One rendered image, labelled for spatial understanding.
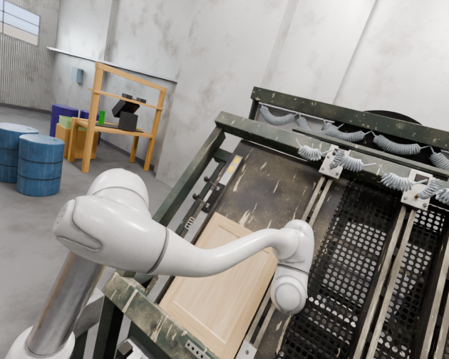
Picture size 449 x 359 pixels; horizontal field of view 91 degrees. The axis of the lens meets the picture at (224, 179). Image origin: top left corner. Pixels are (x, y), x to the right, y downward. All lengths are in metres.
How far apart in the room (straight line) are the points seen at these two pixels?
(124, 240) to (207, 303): 0.88
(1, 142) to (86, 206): 4.12
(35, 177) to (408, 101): 5.56
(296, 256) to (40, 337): 0.73
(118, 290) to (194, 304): 0.42
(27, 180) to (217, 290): 3.48
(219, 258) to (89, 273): 0.33
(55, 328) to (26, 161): 3.45
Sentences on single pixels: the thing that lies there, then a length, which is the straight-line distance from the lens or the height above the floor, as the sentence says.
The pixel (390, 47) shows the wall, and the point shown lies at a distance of 4.62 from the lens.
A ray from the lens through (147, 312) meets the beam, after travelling 1.34.
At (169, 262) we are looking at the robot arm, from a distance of 0.48.
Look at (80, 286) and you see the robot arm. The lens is 0.72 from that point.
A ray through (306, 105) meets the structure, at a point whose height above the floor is 2.15.
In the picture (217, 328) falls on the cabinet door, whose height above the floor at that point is 0.96.
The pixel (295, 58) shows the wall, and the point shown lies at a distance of 4.76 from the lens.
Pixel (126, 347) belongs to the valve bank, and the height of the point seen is 0.77.
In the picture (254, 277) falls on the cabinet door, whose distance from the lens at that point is 1.21.
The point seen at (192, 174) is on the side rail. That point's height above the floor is 1.48.
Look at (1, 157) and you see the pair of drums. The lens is 4.61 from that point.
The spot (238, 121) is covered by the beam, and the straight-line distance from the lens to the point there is 1.51.
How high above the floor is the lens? 1.88
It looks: 15 degrees down
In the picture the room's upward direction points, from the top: 18 degrees clockwise
